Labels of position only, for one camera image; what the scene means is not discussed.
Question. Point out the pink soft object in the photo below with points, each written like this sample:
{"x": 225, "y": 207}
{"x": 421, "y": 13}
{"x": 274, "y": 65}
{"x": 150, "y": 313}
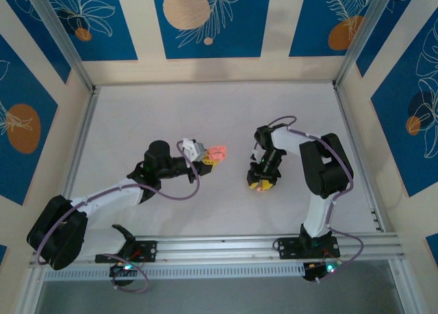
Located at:
{"x": 217, "y": 152}

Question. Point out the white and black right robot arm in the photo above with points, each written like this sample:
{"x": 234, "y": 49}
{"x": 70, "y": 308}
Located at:
{"x": 325, "y": 167}

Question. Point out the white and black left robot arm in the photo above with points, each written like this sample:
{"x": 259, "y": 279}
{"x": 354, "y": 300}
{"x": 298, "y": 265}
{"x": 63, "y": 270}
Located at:
{"x": 109, "y": 199}

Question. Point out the black controller board green light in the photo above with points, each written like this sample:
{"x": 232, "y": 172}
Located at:
{"x": 123, "y": 271}
{"x": 321, "y": 271}

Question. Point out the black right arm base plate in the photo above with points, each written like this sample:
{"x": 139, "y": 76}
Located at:
{"x": 291, "y": 247}

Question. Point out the aluminium mounting rail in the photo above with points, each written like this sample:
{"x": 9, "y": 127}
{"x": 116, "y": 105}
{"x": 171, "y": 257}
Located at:
{"x": 219, "y": 247}

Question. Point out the aluminium side rail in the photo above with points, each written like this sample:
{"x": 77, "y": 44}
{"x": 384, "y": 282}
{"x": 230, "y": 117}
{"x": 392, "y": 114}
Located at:
{"x": 80, "y": 146}
{"x": 356, "y": 146}

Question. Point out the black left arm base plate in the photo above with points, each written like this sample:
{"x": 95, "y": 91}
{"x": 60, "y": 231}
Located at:
{"x": 147, "y": 250}

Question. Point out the aluminium frame post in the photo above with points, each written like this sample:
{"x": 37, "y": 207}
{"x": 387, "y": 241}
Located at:
{"x": 61, "y": 40}
{"x": 362, "y": 37}

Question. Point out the aluminium frame leg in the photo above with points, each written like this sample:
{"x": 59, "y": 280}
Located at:
{"x": 400, "y": 286}
{"x": 29, "y": 293}

